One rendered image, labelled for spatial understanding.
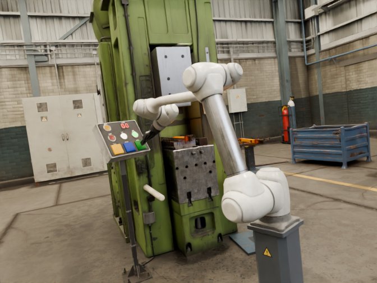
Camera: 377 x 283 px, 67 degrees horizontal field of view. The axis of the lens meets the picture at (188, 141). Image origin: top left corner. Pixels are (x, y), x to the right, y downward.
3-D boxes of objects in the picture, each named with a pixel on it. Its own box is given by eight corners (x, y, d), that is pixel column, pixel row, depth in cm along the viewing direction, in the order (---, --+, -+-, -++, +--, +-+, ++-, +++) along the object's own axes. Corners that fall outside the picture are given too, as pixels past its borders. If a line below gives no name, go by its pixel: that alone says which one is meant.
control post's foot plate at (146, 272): (153, 277, 216) (152, 266, 215) (124, 287, 208) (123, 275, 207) (147, 265, 236) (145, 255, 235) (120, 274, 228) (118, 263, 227)
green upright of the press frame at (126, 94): (175, 250, 257) (142, -14, 239) (147, 259, 247) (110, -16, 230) (160, 234, 298) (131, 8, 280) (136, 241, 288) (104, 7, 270)
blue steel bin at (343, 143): (372, 161, 526) (369, 121, 520) (345, 168, 489) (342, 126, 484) (316, 157, 632) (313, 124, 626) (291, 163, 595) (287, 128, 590)
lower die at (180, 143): (196, 146, 247) (194, 136, 246) (174, 150, 239) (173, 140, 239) (178, 144, 286) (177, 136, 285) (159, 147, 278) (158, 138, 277)
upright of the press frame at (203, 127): (238, 231, 282) (212, -9, 265) (215, 238, 273) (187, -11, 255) (217, 219, 323) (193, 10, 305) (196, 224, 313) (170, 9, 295)
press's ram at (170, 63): (203, 92, 249) (198, 46, 245) (161, 96, 234) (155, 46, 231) (185, 98, 287) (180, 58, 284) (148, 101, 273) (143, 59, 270)
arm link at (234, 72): (218, 73, 158) (201, 73, 149) (243, 56, 144) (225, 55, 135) (226, 95, 156) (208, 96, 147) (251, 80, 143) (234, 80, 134)
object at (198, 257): (240, 252, 239) (240, 251, 238) (176, 274, 217) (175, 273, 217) (218, 237, 275) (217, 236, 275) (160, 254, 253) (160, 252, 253)
